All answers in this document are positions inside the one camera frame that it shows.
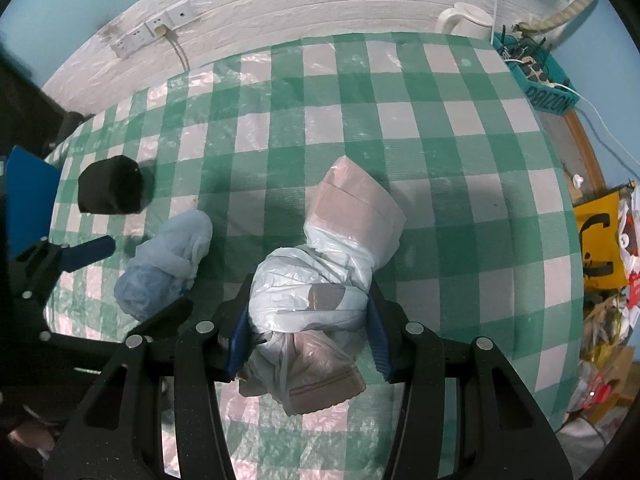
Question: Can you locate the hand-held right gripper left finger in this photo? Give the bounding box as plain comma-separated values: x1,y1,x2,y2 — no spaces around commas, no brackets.
42,280,252,480

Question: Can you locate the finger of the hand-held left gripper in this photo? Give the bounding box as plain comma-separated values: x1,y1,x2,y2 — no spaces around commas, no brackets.
12,236,117,306
39,297,195,348

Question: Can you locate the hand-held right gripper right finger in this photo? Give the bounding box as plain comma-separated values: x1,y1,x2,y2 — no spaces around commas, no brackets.
366,281,575,480

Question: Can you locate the pale blue plastic bag bundle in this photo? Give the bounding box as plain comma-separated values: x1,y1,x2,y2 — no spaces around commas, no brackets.
114,210,214,322

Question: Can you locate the blue cardboard box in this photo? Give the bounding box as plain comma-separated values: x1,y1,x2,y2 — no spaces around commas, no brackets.
5,146,63,261

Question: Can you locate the grey towel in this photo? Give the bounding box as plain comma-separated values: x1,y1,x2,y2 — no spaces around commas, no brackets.
239,156,408,416

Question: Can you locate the black rolled cloth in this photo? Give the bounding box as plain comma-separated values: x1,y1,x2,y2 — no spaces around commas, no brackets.
77,156,152,215

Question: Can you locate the black device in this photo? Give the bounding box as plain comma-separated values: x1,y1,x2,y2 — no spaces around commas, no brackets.
47,110,97,155

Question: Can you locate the dark hanging coat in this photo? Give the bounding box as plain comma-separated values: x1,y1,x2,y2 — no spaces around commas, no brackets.
0,35,83,161

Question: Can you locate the green checked tablecloth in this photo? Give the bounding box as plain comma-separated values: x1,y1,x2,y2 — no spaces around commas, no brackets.
42,31,587,480

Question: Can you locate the yellow bag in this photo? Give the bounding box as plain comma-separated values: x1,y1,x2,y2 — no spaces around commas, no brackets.
572,187,629,289

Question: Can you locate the white and red plastic bag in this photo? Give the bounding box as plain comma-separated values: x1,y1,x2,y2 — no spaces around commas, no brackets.
617,194,640,312

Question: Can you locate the teal plastic basket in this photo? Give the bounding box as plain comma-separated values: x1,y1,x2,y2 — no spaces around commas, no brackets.
492,30,582,114

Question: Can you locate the white power strip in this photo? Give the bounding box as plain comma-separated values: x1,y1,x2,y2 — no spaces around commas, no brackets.
509,54,552,82

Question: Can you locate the white electric kettle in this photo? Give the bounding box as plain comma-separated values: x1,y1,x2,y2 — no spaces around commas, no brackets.
436,2,497,44

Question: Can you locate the wide white wall socket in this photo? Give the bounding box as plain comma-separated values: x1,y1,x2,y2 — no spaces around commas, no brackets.
110,29,152,59

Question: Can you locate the grey plug and cable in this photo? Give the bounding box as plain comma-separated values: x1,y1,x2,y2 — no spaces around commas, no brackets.
155,25,194,72

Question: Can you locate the white wall socket with plug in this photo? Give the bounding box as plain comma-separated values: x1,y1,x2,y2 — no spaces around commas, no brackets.
146,14,174,38

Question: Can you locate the white power cable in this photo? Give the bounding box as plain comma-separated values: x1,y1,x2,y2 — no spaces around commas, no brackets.
574,91,637,182

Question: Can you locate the striped flexible hose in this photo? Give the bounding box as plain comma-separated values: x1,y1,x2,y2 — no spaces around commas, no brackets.
542,0,602,32

